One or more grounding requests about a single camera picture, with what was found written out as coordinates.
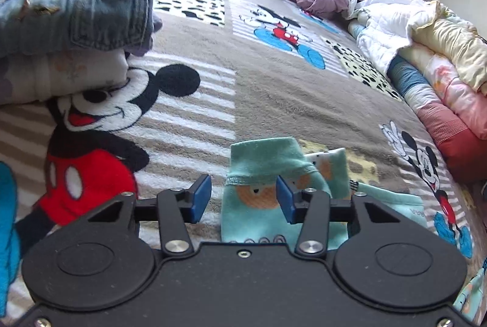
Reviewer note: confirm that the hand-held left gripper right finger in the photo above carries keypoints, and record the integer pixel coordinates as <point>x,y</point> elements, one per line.
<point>285,203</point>

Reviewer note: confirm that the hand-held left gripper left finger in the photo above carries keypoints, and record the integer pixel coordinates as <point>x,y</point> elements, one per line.
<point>201,197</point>

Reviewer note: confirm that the teal printed pajama garment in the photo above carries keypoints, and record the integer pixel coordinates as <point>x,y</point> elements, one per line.
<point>258,167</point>

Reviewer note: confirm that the cartoon mouse printed fleece blanket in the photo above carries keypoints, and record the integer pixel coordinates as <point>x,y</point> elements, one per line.
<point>247,91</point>

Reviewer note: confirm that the white lavender folded garment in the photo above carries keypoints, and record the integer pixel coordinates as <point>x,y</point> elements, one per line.
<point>57,76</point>

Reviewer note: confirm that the pink floral quilt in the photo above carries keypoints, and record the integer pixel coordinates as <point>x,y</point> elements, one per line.
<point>449,83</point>

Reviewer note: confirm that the white quilted blanket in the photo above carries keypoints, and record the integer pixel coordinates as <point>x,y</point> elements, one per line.
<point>388,19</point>

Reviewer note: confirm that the folded blue denim jeans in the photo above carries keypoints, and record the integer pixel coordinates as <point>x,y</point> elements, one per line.
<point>95,11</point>

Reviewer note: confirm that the cream quilt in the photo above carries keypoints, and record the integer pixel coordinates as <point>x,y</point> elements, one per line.
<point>456,42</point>

